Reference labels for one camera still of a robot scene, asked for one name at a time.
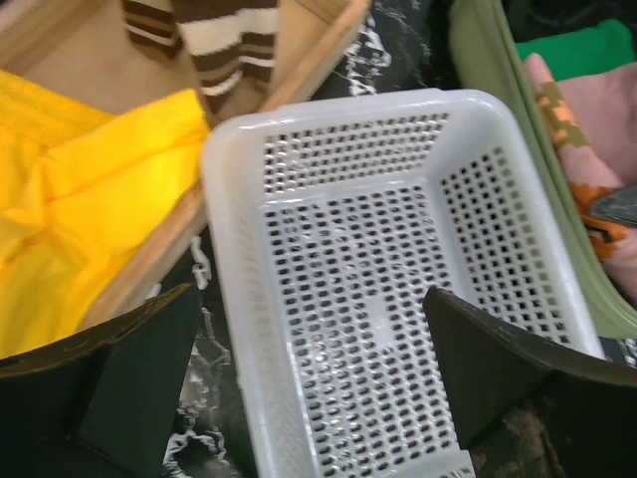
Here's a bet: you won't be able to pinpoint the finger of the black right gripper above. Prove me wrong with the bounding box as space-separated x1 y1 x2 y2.
588 184 637 229

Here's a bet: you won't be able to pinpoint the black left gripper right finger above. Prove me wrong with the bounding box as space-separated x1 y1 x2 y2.
423 288 636 477

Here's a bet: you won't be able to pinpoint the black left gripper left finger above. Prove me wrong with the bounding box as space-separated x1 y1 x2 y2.
1 284 201 477

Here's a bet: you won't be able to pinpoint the pink sweater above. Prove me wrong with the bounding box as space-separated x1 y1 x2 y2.
524 53 636 304

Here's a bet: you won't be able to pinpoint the green shirt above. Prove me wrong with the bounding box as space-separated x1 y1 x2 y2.
516 19 636 81

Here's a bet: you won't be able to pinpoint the green hard-shell suitcase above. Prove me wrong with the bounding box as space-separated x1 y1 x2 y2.
447 0 637 340

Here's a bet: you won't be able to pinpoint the yellow shorts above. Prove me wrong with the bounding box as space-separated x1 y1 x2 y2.
1 73 208 357

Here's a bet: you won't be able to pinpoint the white plastic mesh basket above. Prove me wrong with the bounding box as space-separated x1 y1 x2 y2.
202 89 603 477

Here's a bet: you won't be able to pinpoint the wooden clothes rack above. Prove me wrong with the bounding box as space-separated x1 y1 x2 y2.
0 0 373 330

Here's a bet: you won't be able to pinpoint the brown striped sock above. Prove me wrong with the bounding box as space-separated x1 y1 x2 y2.
120 1 280 125

